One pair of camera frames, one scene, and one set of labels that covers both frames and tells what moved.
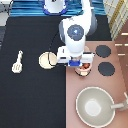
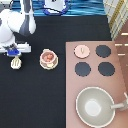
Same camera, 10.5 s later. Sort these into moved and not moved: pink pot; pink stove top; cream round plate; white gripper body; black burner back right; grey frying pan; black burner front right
Moved: white gripper body; pink pot
Not moved: grey frying pan; cream round plate; pink stove top; black burner back right; black burner front right
